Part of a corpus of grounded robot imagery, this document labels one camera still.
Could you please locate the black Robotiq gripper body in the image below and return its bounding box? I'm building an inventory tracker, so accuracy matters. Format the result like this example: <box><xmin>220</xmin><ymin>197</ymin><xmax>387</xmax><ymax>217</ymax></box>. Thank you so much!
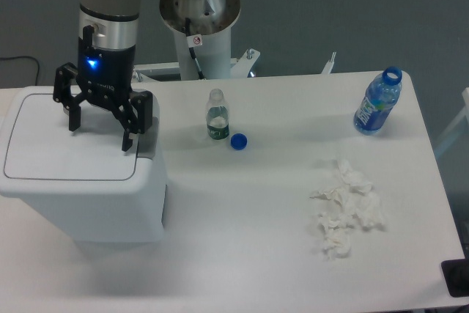
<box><xmin>75</xmin><ymin>38</ymin><xmax>136</xmax><ymax>112</ymax></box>

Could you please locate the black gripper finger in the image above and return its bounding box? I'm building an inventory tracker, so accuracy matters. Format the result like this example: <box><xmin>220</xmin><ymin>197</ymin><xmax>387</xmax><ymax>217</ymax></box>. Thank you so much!
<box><xmin>53</xmin><ymin>62</ymin><xmax>86</xmax><ymax>131</ymax></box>
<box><xmin>111</xmin><ymin>90</ymin><xmax>153</xmax><ymax>152</ymax></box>

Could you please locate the white trash can lid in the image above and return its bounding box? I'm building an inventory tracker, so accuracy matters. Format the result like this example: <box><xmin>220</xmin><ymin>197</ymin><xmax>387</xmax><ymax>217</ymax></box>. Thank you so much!
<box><xmin>1</xmin><ymin>89</ymin><xmax>136</xmax><ymax>181</ymax></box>

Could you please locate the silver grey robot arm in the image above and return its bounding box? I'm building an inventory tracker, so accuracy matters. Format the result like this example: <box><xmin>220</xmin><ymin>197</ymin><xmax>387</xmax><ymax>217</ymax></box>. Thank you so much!
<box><xmin>53</xmin><ymin>0</ymin><xmax>240</xmax><ymax>150</ymax></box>

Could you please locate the grey trash can push button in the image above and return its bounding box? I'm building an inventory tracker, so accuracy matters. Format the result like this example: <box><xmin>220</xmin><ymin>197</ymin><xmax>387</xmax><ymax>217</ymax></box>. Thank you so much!
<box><xmin>136</xmin><ymin>117</ymin><xmax>159</xmax><ymax>159</ymax></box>

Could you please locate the white trash can body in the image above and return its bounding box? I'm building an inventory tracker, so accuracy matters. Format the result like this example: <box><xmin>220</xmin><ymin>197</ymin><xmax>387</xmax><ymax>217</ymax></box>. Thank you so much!
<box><xmin>1</xmin><ymin>86</ymin><xmax>167</xmax><ymax>243</ymax></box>

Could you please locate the blue bottle cap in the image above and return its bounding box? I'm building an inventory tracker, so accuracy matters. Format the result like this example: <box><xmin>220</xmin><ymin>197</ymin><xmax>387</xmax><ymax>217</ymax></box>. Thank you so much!
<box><xmin>230</xmin><ymin>133</ymin><xmax>248</xmax><ymax>150</ymax></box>

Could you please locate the clear small water bottle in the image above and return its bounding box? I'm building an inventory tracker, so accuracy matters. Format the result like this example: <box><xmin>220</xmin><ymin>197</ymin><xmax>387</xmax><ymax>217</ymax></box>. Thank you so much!
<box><xmin>206</xmin><ymin>89</ymin><xmax>229</xmax><ymax>140</ymax></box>

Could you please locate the crumpled white tissue left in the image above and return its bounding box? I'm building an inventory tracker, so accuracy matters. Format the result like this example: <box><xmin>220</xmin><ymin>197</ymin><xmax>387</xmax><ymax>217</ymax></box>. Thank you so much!
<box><xmin>310</xmin><ymin>186</ymin><xmax>353</xmax><ymax>210</ymax></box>

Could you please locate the crumpled white tissue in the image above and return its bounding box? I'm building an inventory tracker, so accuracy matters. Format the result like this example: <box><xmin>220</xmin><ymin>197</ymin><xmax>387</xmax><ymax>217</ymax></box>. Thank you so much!
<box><xmin>355</xmin><ymin>192</ymin><xmax>385</xmax><ymax>229</ymax></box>
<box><xmin>318</xmin><ymin>212</ymin><xmax>355</xmax><ymax>233</ymax></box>
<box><xmin>322</xmin><ymin>228</ymin><xmax>351</xmax><ymax>260</ymax></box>
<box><xmin>337</xmin><ymin>159</ymin><xmax>373</xmax><ymax>194</ymax></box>
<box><xmin>310</xmin><ymin>186</ymin><xmax>353</xmax><ymax>210</ymax></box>

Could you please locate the crumpled white tissue middle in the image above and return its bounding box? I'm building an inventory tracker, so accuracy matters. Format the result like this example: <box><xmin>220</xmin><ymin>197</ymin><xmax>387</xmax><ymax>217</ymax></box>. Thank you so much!
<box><xmin>318</xmin><ymin>212</ymin><xmax>355</xmax><ymax>233</ymax></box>

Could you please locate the crumpled white tissue upper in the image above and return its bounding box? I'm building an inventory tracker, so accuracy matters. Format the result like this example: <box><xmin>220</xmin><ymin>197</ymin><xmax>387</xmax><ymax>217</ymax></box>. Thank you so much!
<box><xmin>337</xmin><ymin>159</ymin><xmax>373</xmax><ymax>194</ymax></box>

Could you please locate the crumpled white tissue bottom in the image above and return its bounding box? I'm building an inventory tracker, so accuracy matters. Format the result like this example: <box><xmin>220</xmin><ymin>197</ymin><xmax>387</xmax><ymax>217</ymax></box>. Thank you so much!
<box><xmin>322</xmin><ymin>228</ymin><xmax>351</xmax><ymax>260</ymax></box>

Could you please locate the blue drink bottle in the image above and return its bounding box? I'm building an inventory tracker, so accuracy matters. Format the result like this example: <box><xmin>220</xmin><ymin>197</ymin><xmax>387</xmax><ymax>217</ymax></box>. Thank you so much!
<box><xmin>353</xmin><ymin>66</ymin><xmax>402</xmax><ymax>136</ymax></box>

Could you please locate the crumpled white tissue right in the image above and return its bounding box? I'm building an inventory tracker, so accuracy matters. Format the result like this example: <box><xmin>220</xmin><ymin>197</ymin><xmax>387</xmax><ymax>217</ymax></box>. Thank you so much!
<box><xmin>355</xmin><ymin>192</ymin><xmax>385</xmax><ymax>229</ymax></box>

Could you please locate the black device at corner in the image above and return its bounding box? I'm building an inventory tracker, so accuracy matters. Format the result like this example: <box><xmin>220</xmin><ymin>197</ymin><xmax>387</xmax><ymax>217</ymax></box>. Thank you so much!
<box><xmin>441</xmin><ymin>259</ymin><xmax>468</xmax><ymax>298</ymax></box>

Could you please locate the black cable on floor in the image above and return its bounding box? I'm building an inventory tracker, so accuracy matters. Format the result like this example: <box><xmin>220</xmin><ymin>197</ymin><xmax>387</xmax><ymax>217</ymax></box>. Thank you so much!
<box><xmin>0</xmin><ymin>55</ymin><xmax>40</xmax><ymax>85</ymax></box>

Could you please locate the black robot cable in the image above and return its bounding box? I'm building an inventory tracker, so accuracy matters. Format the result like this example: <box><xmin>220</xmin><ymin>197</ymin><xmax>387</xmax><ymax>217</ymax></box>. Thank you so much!
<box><xmin>184</xmin><ymin>17</ymin><xmax>206</xmax><ymax>80</ymax></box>

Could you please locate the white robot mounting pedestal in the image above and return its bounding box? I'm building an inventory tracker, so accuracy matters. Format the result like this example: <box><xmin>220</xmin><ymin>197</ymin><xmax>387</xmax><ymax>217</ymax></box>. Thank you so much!
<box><xmin>172</xmin><ymin>28</ymin><xmax>232</xmax><ymax>81</ymax></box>

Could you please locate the white metal base frame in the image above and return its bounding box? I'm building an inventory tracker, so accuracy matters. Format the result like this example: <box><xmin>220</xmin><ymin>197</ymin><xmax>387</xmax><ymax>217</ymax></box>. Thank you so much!
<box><xmin>130</xmin><ymin>48</ymin><xmax>338</xmax><ymax>83</ymax></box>

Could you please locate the white frame at right edge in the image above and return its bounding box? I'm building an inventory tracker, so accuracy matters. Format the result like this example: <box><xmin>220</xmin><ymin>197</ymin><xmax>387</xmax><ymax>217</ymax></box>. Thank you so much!
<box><xmin>433</xmin><ymin>87</ymin><xmax>468</xmax><ymax>160</ymax></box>

